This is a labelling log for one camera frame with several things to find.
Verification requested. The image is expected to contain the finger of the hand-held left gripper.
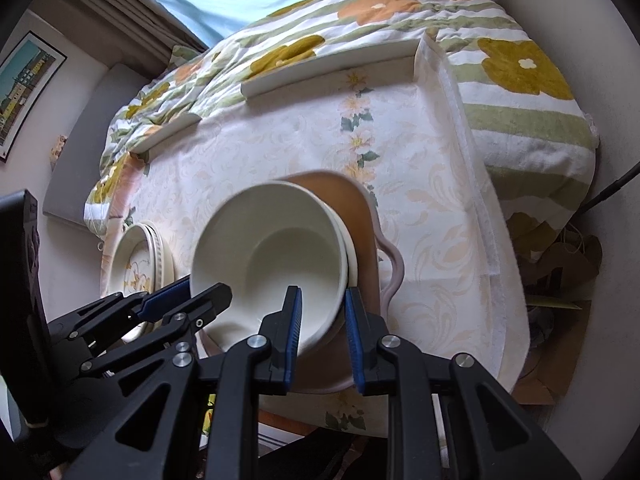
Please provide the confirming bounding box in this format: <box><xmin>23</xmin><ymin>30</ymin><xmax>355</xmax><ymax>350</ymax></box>
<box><xmin>70</xmin><ymin>282</ymin><xmax>234</xmax><ymax>398</ymax></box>
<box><xmin>47</xmin><ymin>280</ymin><xmax>192</xmax><ymax>358</ymax></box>

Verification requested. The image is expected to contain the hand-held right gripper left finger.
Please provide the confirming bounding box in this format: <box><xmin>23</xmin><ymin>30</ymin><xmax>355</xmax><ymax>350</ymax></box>
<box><xmin>65</xmin><ymin>285</ymin><xmax>304</xmax><ymax>480</ymax></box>

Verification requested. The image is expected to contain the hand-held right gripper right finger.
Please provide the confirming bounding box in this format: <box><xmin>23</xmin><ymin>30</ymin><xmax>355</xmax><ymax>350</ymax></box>
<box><xmin>345</xmin><ymin>287</ymin><xmax>583</xmax><ymax>480</ymax></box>

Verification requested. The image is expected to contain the cream bowl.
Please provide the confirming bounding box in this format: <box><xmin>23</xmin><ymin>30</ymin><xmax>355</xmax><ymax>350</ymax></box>
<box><xmin>190</xmin><ymin>181</ymin><xmax>349</xmax><ymax>353</ymax></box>
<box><xmin>320</xmin><ymin>200</ymin><xmax>360</xmax><ymax>283</ymax></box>

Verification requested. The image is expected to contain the pinkish brown tray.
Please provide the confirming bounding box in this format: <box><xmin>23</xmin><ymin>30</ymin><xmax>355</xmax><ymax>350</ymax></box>
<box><xmin>197</xmin><ymin>170</ymin><xmax>405</xmax><ymax>395</ymax></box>

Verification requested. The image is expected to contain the cream ribbed floral plate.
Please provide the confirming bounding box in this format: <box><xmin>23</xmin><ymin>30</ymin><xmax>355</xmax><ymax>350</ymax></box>
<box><xmin>107</xmin><ymin>222</ymin><xmax>166</xmax><ymax>342</ymax></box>

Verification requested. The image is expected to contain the brown cardboard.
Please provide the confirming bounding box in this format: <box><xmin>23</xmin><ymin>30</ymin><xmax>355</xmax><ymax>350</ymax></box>
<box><xmin>507</xmin><ymin>230</ymin><xmax>606</xmax><ymax>406</ymax></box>

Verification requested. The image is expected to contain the floral striped blanket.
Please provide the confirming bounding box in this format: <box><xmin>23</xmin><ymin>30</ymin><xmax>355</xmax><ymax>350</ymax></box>
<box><xmin>82</xmin><ymin>0</ymin><xmax>601</xmax><ymax>261</ymax></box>

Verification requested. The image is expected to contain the grey beige curtain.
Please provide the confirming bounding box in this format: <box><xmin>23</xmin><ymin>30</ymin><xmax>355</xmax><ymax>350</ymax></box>
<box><xmin>47</xmin><ymin>0</ymin><xmax>208</xmax><ymax>71</ymax></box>

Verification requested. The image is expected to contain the short white table rail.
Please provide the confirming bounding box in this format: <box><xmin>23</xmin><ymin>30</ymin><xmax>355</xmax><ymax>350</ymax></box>
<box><xmin>129</xmin><ymin>112</ymin><xmax>202</xmax><ymax>153</ymax></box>

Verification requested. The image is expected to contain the framed wall poster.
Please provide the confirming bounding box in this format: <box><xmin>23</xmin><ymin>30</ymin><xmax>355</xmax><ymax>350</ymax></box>
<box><xmin>0</xmin><ymin>30</ymin><xmax>68</xmax><ymax>163</ymax></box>

